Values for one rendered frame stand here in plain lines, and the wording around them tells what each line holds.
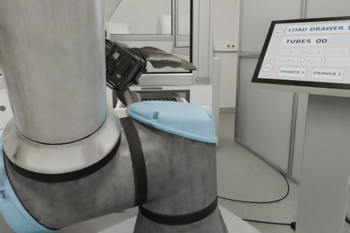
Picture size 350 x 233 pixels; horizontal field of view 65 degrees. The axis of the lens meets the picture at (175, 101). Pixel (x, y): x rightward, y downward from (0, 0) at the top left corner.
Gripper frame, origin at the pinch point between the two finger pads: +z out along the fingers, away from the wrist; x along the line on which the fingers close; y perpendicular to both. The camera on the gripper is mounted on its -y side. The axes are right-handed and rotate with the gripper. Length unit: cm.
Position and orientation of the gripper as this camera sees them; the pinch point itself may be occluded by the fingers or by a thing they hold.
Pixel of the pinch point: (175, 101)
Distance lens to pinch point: 52.5
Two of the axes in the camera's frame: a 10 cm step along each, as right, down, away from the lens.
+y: -1.8, 1.1, -9.8
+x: 5.7, -8.0, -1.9
